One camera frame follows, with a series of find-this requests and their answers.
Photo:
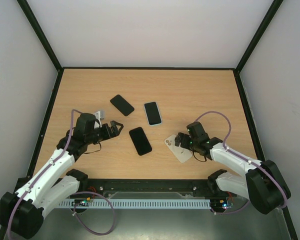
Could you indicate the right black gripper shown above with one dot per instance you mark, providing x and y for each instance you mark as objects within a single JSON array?
[{"x": 180, "y": 139}]

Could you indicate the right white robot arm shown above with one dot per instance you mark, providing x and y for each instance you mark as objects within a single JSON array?
[{"x": 260, "y": 182}]

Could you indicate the light blue phone case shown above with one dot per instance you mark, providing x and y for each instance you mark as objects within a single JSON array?
[{"x": 153, "y": 113}]

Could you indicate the black phone face down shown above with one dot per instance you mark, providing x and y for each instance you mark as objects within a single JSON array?
[{"x": 122, "y": 105}]

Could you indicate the beige phone case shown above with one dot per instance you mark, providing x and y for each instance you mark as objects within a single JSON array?
[{"x": 180, "y": 153}]

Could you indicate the light blue cable duct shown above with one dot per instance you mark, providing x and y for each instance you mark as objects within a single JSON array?
[{"x": 192, "y": 204}]

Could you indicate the white-edged black phone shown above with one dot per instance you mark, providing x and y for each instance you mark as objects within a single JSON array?
[{"x": 153, "y": 113}]

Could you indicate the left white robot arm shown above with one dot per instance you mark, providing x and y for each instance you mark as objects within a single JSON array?
[{"x": 25, "y": 210}]

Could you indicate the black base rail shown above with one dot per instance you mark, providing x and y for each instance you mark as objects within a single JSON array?
[{"x": 194, "y": 187}]

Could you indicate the purple phone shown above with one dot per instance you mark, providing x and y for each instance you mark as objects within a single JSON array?
[{"x": 140, "y": 141}]

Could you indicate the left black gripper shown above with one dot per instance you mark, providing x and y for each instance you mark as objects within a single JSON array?
[{"x": 108, "y": 135}]

